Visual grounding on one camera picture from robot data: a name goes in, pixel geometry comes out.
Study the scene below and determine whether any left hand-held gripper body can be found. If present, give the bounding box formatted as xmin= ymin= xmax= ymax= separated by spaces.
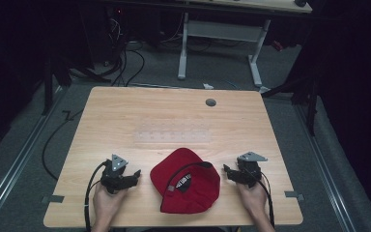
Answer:
xmin=100 ymin=154 xmax=137 ymax=195

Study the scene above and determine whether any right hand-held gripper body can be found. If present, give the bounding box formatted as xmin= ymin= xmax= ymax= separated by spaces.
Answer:
xmin=227 ymin=151 xmax=269 ymax=189

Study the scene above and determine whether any red baseball cap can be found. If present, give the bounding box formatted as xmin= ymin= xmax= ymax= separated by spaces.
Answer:
xmin=150 ymin=147 xmax=221 ymax=215

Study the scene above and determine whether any person's right hand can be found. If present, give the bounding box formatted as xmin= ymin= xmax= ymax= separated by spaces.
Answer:
xmin=237 ymin=180 xmax=269 ymax=223

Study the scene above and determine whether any person's left hand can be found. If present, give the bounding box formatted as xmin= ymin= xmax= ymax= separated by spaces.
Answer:
xmin=92 ymin=183 xmax=129 ymax=226

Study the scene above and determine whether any black metal stand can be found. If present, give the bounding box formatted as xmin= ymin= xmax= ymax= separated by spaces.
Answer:
xmin=41 ymin=54 xmax=72 ymax=116
xmin=261 ymin=73 xmax=320 ymax=137

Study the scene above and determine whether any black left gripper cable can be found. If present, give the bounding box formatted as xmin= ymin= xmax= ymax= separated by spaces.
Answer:
xmin=83 ymin=159 xmax=108 ymax=232

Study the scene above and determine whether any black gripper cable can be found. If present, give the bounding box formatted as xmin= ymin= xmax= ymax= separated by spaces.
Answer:
xmin=83 ymin=159 xmax=108 ymax=232
xmin=244 ymin=167 xmax=276 ymax=228

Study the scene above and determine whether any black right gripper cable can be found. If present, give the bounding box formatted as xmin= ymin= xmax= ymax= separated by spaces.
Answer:
xmin=244 ymin=167 xmax=276 ymax=228

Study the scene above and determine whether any black floor cable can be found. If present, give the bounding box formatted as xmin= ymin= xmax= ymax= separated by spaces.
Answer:
xmin=42 ymin=109 xmax=84 ymax=182

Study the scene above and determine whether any bundle of black cables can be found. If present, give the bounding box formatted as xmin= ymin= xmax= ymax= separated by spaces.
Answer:
xmin=71 ymin=13 xmax=146 ymax=88

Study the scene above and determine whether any white metal desk frame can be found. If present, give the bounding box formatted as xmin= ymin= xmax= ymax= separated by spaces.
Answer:
xmin=177 ymin=12 xmax=271 ymax=95

